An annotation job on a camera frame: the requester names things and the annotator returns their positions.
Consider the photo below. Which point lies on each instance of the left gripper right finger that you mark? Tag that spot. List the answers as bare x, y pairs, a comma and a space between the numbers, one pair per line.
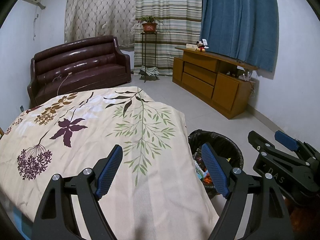
219, 170

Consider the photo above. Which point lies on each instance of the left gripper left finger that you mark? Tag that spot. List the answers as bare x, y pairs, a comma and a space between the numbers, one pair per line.
105, 171

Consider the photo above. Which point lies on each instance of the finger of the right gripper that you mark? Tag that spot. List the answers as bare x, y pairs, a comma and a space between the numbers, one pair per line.
303, 150
270, 149

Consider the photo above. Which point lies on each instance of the black lined trash bin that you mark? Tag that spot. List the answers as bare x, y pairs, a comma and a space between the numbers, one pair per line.
223, 147

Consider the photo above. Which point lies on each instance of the floral beige tablecloth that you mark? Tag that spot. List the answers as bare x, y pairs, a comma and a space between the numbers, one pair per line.
155, 194

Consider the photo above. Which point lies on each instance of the wooden tv cabinet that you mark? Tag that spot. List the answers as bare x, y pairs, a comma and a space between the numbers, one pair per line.
220, 81

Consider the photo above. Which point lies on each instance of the dark brown leather sofa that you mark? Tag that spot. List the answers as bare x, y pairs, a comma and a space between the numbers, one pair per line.
87, 64

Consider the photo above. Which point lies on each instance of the striped cloth on stand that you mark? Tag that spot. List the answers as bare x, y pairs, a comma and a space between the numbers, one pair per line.
149, 71

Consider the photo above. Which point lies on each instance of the mickey mouse toy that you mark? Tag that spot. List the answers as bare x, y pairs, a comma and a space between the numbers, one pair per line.
200, 46

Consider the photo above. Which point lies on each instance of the small box on cabinet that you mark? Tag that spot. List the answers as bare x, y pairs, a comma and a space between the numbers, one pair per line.
191, 46

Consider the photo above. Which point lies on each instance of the blue curtain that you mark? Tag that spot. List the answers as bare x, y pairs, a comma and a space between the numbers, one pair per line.
245, 30

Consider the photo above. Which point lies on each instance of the potted plant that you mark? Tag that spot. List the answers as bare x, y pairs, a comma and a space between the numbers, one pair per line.
149, 23

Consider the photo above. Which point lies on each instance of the beige patterned curtain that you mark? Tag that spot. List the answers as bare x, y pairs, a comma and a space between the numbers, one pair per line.
93, 18

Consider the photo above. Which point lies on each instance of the striped curtain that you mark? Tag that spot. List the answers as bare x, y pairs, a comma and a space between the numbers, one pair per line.
181, 25

